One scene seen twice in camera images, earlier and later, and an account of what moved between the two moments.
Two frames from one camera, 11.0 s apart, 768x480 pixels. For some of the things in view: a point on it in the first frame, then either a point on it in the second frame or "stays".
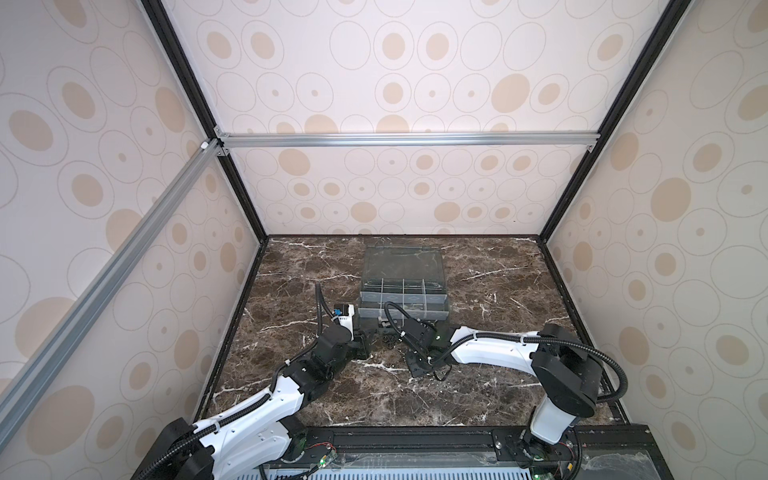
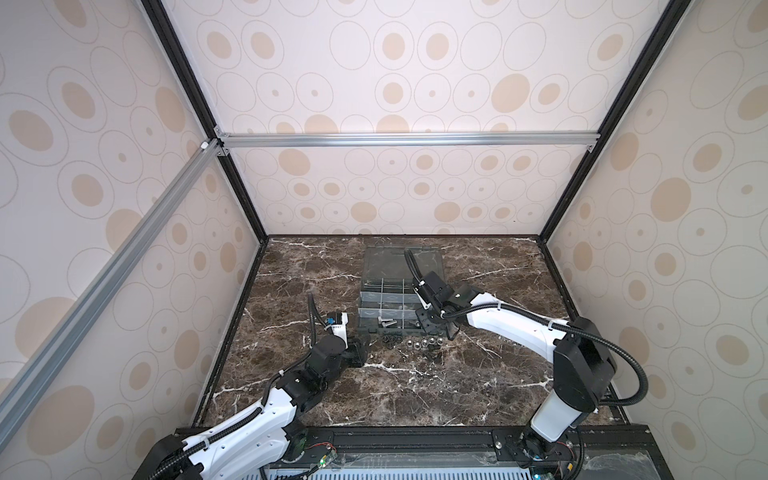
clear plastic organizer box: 411,276 stays
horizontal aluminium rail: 268,140 stays
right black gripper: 412,370 → 420,315
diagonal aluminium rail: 30,377 stays
